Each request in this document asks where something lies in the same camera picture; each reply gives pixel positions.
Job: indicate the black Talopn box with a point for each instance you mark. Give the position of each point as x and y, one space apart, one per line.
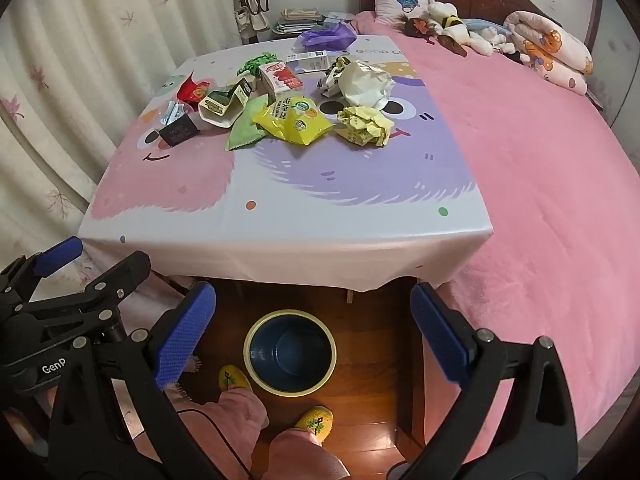
178 131

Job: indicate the right pink trouser leg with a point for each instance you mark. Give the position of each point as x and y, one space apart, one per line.
298 455

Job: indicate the blue trash bin yellow rim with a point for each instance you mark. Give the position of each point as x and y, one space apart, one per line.
290 353

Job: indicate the strawberry milk carton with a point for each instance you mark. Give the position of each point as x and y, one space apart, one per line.
280 81

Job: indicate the black white wrapper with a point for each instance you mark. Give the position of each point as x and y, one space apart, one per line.
329 83

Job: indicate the right yellow slipper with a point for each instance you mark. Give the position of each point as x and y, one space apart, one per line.
318 422

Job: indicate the stack of books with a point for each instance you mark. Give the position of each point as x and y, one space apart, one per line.
294 21

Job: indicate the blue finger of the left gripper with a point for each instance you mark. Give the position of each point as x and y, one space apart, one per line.
54 258

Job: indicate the yellow snack bag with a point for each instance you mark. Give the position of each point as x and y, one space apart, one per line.
294 120

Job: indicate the purple plastic bag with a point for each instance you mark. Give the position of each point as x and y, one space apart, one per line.
335 37

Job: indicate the green paper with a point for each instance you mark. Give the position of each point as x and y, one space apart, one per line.
252 65

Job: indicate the folded cartoon quilt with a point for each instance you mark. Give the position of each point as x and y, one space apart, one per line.
555 54

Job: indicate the white purple medicine box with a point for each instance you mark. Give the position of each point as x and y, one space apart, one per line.
310 62

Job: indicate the light green pouch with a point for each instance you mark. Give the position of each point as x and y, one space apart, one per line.
244 131

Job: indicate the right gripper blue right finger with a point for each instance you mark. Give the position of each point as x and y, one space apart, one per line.
445 330

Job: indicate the yellow paper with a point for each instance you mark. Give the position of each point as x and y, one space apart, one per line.
363 125

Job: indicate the brown paper bag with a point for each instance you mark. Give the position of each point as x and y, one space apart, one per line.
362 84

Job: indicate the white plush toy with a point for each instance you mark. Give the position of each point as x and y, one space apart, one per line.
455 35

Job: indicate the cartoon monster tablecloth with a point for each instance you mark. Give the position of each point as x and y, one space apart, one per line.
327 214

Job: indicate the green gold carton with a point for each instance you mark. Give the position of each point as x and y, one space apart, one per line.
222 107

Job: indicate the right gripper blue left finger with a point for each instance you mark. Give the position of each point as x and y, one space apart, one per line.
178 331

